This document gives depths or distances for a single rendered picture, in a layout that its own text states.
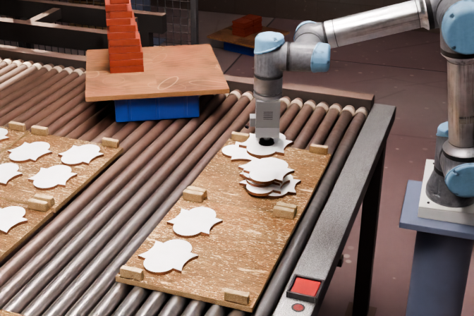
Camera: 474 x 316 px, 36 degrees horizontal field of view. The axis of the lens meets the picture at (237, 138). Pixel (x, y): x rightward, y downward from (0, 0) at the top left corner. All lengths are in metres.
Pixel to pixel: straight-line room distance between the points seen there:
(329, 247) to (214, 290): 0.36
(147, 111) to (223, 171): 0.49
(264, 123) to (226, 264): 0.38
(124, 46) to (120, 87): 0.18
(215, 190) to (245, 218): 0.17
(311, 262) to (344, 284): 1.48
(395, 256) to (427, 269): 1.27
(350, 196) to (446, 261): 0.35
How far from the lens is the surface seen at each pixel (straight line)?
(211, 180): 2.22
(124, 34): 2.74
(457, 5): 1.87
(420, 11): 1.99
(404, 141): 4.73
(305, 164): 2.32
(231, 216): 2.05
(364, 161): 2.42
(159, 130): 2.60
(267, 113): 1.93
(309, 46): 1.89
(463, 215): 2.23
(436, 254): 2.31
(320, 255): 1.94
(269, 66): 1.88
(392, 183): 4.22
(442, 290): 2.38
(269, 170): 2.18
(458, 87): 1.94
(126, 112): 2.64
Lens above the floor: 2.01
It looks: 26 degrees down
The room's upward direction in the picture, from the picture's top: straight up
